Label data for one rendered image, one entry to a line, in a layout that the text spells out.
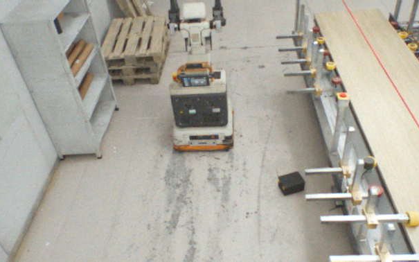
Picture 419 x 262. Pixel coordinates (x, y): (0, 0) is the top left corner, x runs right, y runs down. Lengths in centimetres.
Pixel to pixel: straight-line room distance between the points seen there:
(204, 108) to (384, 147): 173
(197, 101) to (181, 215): 108
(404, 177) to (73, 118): 293
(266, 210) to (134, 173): 139
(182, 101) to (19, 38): 150
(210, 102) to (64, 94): 137
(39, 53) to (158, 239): 189
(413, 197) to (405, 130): 63
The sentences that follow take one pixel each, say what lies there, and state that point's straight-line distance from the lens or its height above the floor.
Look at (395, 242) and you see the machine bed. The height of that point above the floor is 69.
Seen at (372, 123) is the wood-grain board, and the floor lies 90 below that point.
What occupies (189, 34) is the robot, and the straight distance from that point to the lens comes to 379.
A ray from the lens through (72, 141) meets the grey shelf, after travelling 426.
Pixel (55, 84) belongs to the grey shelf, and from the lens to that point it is 387.
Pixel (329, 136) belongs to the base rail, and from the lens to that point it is 322.
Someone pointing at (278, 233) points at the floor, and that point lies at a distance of 340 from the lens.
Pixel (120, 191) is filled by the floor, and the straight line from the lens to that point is 390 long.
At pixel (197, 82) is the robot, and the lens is 360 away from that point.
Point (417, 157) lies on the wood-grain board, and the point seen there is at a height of 90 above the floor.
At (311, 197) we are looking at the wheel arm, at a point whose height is 86.
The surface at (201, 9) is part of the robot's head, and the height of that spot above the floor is 135.
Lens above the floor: 275
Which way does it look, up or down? 39 degrees down
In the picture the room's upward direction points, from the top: 6 degrees counter-clockwise
